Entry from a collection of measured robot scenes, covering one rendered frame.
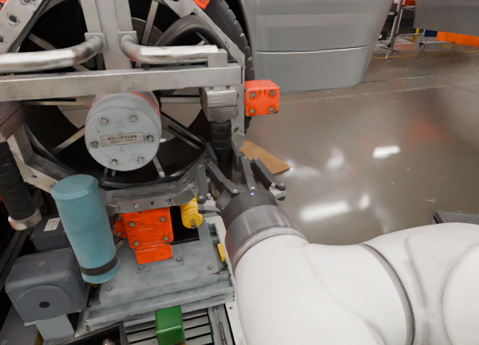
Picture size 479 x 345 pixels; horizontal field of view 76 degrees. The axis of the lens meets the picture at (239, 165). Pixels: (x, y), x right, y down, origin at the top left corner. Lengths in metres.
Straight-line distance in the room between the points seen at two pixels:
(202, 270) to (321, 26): 0.95
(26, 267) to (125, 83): 0.72
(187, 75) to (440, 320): 0.43
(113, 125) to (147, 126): 0.06
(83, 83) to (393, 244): 0.45
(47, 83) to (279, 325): 0.44
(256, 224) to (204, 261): 0.86
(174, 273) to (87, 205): 0.54
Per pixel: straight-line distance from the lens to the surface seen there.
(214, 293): 1.17
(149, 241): 0.91
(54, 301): 1.08
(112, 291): 1.17
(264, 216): 0.34
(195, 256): 1.20
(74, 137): 0.88
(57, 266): 1.05
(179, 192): 0.83
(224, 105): 0.50
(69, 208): 0.71
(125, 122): 0.58
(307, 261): 0.29
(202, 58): 0.51
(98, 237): 0.75
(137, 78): 0.51
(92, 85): 0.52
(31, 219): 0.61
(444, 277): 0.31
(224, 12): 0.79
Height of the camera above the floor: 1.09
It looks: 30 degrees down
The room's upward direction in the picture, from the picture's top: straight up
